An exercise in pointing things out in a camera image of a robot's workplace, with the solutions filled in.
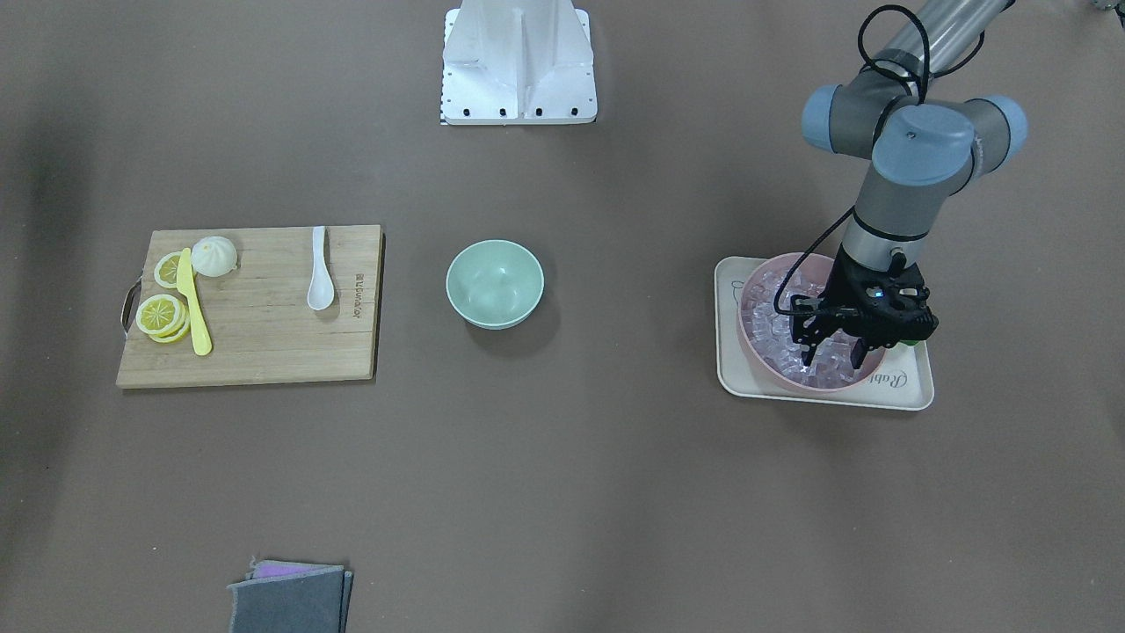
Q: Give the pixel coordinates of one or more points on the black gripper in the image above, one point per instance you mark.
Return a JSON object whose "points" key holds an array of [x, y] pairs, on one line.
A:
{"points": [[845, 283]]}

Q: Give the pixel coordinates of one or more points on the white ceramic spoon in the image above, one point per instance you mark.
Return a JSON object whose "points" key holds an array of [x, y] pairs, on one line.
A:
{"points": [[321, 288]]}

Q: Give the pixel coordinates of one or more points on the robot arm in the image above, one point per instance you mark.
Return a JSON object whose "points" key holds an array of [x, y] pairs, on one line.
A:
{"points": [[920, 151]]}

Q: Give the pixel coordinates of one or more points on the pink bowl of ice cubes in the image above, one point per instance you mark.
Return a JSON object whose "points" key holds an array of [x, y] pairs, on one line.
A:
{"points": [[767, 337]]}

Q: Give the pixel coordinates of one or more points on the mint green bowl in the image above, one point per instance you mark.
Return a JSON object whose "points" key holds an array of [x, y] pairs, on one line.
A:
{"points": [[495, 284]]}

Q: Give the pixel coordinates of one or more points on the beige rabbit tray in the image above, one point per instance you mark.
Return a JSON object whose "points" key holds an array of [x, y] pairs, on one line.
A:
{"points": [[902, 380]]}

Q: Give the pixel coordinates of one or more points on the bamboo cutting board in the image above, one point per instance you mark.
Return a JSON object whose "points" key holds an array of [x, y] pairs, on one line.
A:
{"points": [[262, 329]]}

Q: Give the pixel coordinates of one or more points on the grey folded cloth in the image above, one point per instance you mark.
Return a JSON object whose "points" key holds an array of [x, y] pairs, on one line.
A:
{"points": [[284, 596]]}

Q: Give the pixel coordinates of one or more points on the yellow plastic knife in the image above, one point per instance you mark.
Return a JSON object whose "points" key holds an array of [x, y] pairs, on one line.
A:
{"points": [[202, 343]]}

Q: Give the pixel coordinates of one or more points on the lemon slice stack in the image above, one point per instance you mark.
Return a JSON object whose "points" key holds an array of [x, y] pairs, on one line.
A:
{"points": [[163, 318]]}

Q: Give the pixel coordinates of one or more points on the single lemon slice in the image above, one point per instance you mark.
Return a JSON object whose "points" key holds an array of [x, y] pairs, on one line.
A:
{"points": [[166, 271]]}

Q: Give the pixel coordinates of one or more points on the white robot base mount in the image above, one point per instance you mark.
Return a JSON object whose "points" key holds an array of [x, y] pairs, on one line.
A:
{"points": [[511, 63]]}

